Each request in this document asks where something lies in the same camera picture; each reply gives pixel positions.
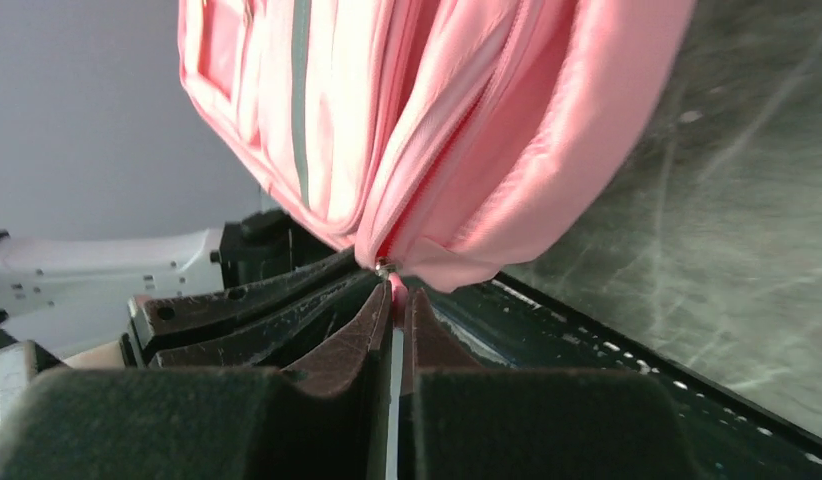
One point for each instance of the pink school backpack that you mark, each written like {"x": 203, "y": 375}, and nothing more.
{"x": 446, "y": 139}

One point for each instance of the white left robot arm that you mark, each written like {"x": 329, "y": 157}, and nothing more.
{"x": 86, "y": 287}

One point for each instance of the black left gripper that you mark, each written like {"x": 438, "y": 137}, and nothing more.
{"x": 274, "y": 321}

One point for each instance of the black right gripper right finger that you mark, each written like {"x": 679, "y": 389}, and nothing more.
{"x": 461, "y": 420}

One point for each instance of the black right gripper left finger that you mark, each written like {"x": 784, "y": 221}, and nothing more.
{"x": 322, "y": 417}

